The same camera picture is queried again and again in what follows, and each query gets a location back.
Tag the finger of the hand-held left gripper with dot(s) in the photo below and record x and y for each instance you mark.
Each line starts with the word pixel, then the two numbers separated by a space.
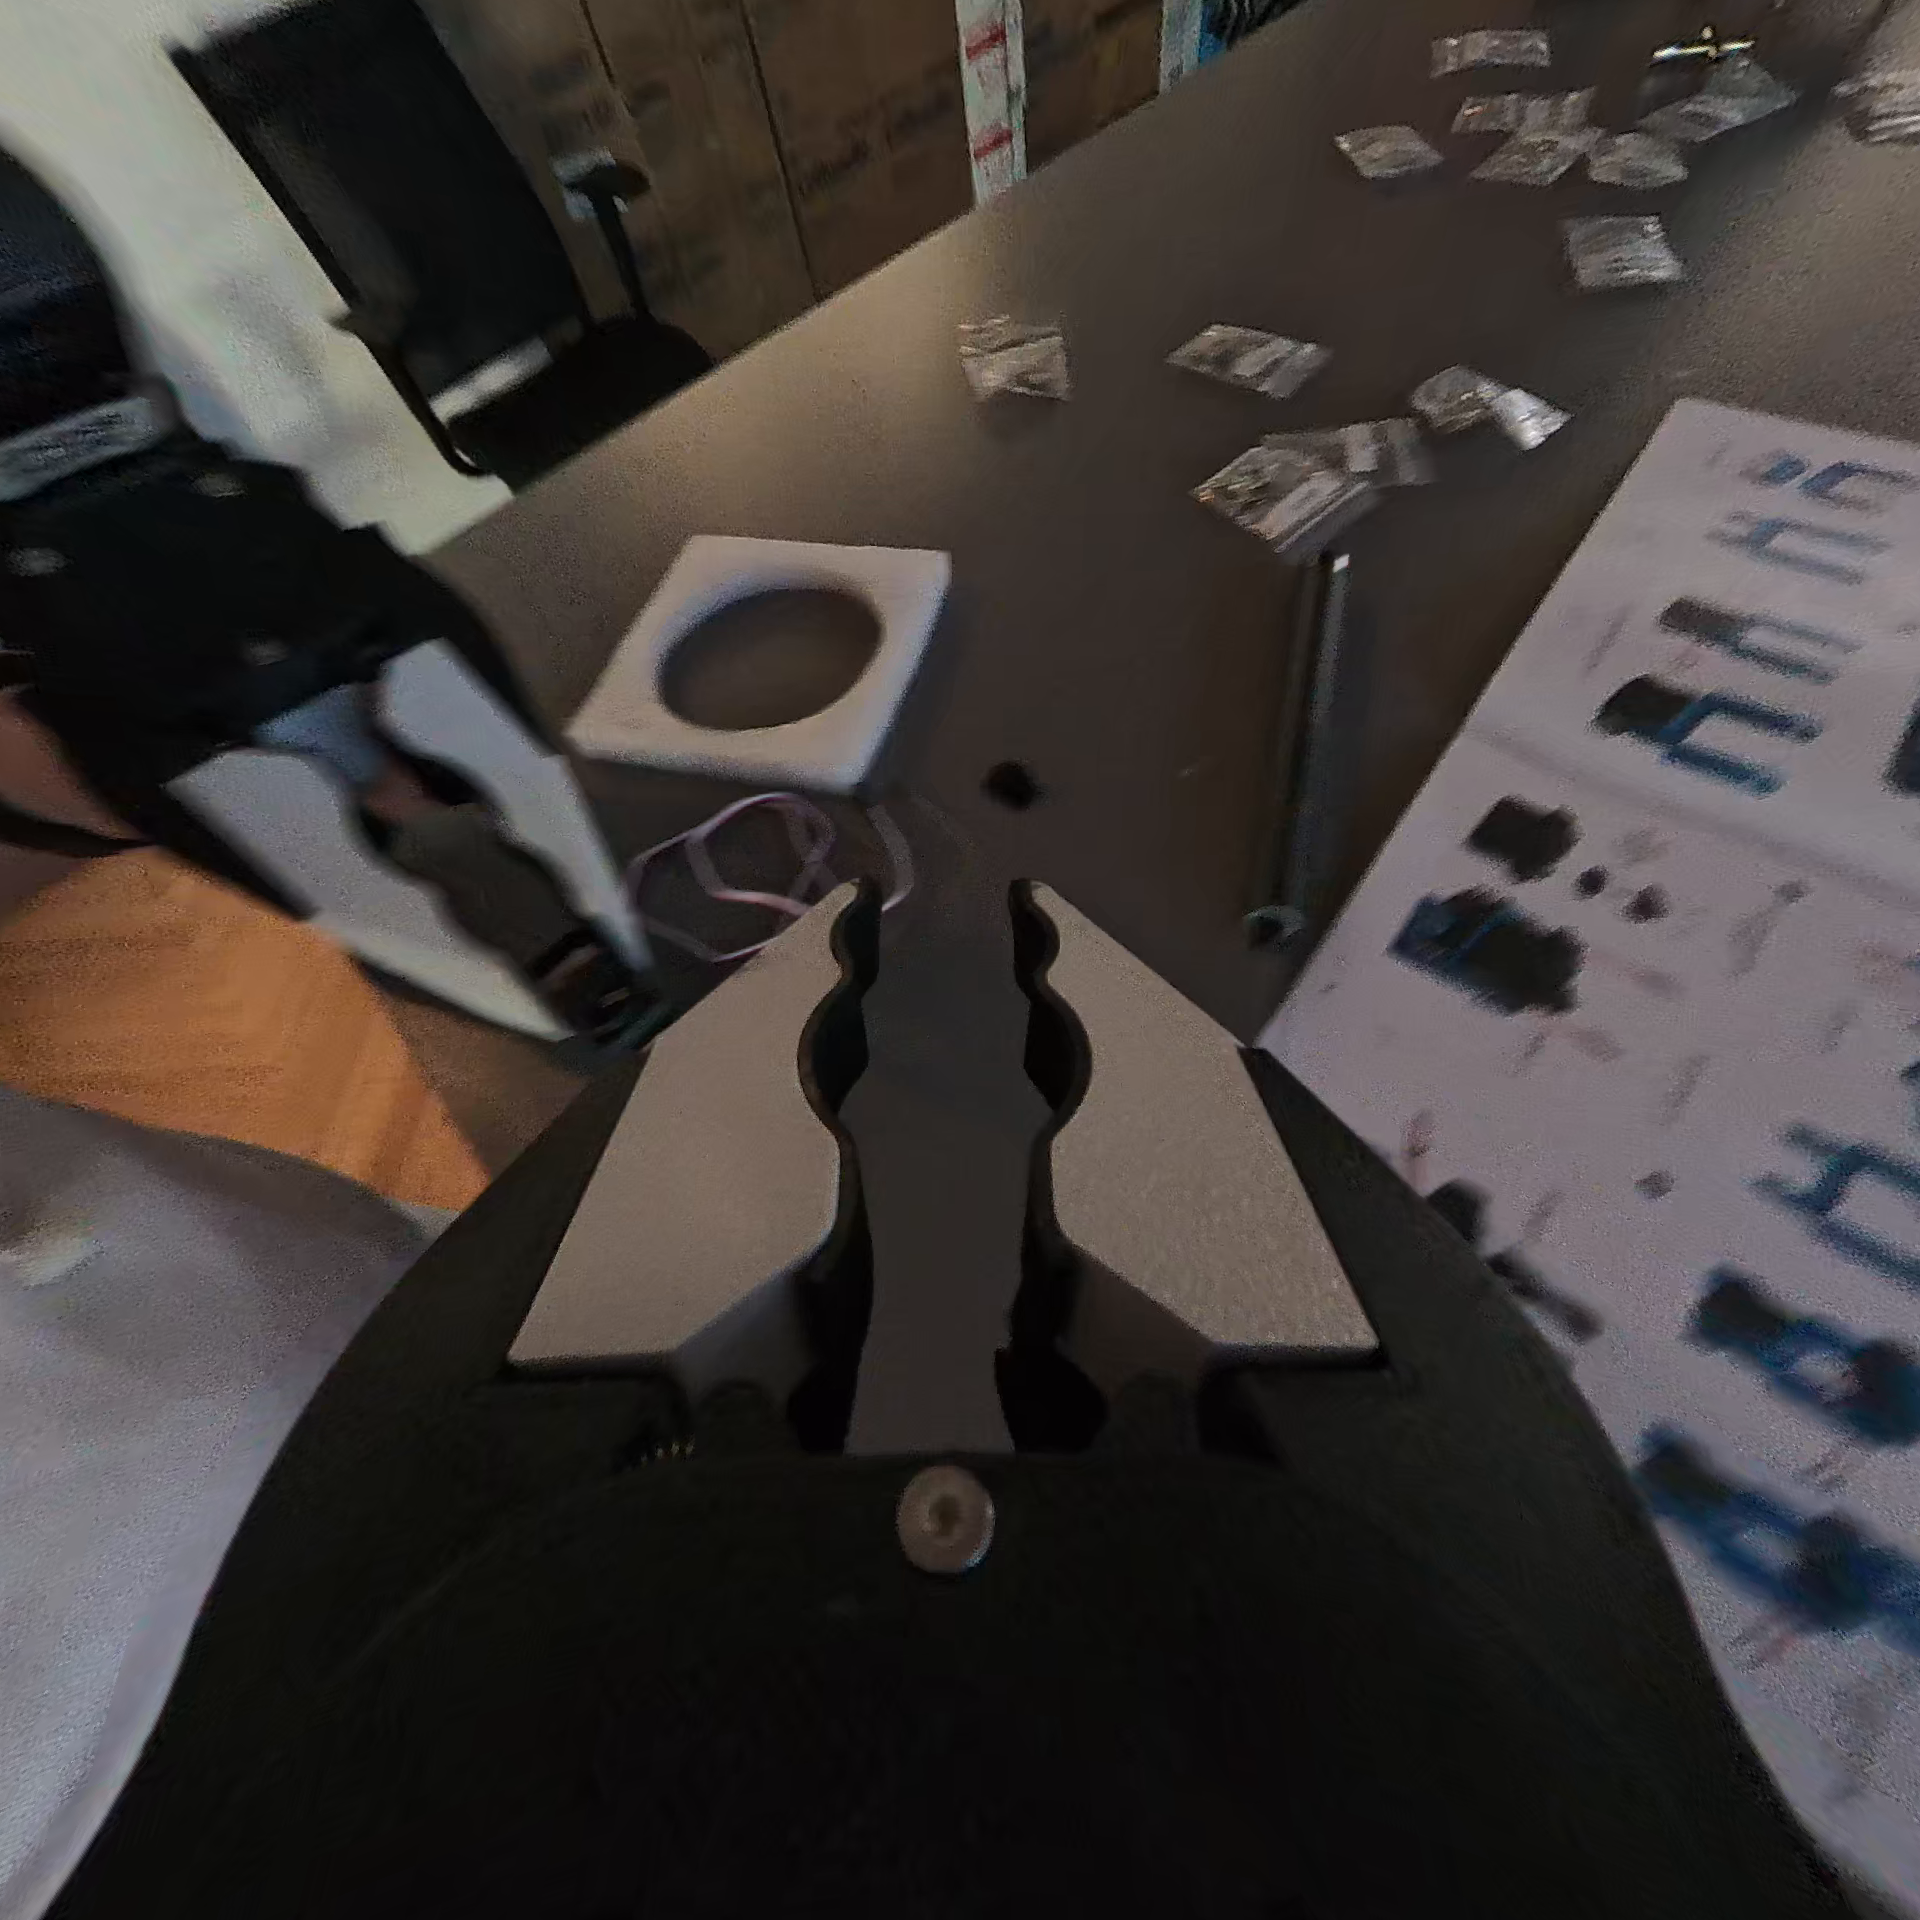
pixel 511 734
pixel 299 841

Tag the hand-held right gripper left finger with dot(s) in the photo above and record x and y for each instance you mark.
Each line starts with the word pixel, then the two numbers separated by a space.
pixel 690 1185

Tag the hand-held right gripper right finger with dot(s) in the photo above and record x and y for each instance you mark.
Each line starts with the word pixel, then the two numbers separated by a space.
pixel 1200 1185

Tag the black electric screwdriver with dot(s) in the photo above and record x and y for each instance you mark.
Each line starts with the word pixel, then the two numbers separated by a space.
pixel 1312 721

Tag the dark grey desk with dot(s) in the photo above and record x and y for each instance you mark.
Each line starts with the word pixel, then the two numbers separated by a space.
pixel 1109 676

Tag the white foam square with hole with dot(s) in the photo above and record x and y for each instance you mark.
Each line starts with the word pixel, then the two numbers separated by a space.
pixel 908 630

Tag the small black plastic part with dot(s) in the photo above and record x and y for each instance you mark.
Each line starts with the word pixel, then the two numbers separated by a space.
pixel 1012 783

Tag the black office chair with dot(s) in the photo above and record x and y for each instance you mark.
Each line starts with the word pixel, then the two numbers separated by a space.
pixel 389 182

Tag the printed instruction sheet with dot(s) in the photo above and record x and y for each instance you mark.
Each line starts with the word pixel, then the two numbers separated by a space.
pixel 1680 990

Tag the stack of cardboard boxes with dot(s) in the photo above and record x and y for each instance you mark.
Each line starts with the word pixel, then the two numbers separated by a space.
pixel 839 119

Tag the scattered clear screw bags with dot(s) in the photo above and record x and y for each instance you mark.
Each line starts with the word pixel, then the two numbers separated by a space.
pixel 1276 489

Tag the small metal socket wrench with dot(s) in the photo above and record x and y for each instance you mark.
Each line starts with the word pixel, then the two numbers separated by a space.
pixel 1703 50

